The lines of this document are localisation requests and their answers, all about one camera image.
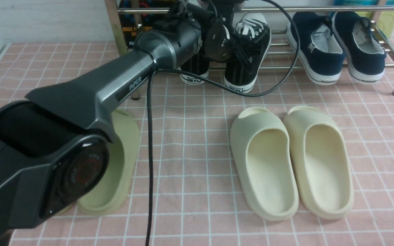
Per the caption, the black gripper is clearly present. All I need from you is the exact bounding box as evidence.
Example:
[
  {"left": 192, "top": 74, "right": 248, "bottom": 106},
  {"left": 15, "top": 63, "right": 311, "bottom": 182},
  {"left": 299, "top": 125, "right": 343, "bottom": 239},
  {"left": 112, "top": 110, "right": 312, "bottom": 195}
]
[{"left": 166, "top": 0, "right": 245, "bottom": 64}]

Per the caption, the green slipper right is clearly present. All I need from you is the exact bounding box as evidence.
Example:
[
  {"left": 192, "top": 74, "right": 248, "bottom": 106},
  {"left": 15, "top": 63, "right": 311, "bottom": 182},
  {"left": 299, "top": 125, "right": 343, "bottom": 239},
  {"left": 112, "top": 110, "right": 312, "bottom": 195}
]
[{"left": 78, "top": 109, "right": 141, "bottom": 216}]

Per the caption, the metal shoe rack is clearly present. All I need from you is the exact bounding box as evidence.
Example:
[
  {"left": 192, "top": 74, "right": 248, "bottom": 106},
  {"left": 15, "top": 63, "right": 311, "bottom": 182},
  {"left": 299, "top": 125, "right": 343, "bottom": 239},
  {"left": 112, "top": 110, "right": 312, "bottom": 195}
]
[{"left": 104, "top": 0, "right": 394, "bottom": 101}]

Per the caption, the navy sneaker left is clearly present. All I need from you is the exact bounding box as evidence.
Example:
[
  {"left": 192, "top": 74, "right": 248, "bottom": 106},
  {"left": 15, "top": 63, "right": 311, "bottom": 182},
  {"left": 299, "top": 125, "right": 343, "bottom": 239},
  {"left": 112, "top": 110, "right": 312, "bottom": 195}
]
[{"left": 286, "top": 12, "right": 345, "bottom": 85}]

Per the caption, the navy sneaker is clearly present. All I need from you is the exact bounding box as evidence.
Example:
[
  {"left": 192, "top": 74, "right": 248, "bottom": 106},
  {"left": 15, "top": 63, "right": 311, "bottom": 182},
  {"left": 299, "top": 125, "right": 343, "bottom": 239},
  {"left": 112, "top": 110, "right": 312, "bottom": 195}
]
[
  {"left": 331, "top": 11, "right": 387, "bottom": 84},
  {"left": 286, "top": 12, "right": 345, "bottom": 85}
]

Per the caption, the cream slipper right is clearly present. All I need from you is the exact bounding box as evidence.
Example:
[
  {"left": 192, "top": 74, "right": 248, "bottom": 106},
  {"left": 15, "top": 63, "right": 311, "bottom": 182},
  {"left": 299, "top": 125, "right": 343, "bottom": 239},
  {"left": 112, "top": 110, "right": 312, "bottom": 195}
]
[{"left": 283, "top": 105, "right": 354, "bottom": 220}]

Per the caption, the navy sneaker right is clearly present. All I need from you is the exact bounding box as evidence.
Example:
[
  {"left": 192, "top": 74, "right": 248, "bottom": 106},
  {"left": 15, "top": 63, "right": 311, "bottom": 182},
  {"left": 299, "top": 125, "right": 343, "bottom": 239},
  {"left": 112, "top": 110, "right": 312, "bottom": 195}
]
[{"left": 331, "top": 11, "right": 387, "bottom": 84}]

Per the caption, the dark book behind rack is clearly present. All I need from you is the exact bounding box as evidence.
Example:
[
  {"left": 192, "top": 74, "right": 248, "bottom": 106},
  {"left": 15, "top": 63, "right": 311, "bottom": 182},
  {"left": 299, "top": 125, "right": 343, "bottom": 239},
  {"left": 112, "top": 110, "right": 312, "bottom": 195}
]
[{"left": 119, "top": 0, "right": 174, "bottom": 49}]

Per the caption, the cream slipper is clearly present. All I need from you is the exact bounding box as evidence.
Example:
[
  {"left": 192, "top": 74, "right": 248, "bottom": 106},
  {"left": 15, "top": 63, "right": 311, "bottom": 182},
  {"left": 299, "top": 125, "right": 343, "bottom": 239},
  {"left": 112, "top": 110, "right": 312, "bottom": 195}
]
[
  {"left": 229, "top": 107, "right": 299, "bottom": 221},
  {"left": 283, "top": 105, "right": 354, "bottom": 220}
]

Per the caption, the black canvas sneaker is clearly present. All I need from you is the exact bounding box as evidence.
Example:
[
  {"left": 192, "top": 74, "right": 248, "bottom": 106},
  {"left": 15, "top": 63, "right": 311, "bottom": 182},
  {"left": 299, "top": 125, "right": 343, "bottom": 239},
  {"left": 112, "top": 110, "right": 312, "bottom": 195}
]
[
  {"left": 224, "top": 13, "right": 272, "bottom": 93},
  {"left": 179, "top": 53, "right": 210, "bottom": 85}
]

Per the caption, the cream slipper left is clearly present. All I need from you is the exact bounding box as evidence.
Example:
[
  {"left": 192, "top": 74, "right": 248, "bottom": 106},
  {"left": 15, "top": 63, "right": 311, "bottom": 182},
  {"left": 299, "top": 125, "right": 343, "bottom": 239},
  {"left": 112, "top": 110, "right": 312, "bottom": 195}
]
[{"left": 229, "top": 107, "right": 299, "bottom": 221}]

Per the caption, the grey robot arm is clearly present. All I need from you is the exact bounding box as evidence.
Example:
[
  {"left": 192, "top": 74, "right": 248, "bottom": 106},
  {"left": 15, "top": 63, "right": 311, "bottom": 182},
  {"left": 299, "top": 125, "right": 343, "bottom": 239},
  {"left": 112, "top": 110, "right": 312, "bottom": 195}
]
[{"left": 0, "top": 0, "right": 242, "bottom": 246}]

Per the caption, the yellow-green box behind rack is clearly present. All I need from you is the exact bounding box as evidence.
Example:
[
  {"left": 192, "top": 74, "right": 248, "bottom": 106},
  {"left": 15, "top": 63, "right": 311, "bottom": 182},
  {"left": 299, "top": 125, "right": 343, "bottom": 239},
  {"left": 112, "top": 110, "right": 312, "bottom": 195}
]
[{"left": 354, "top": 10, "right": 394, "bottom": 40}]

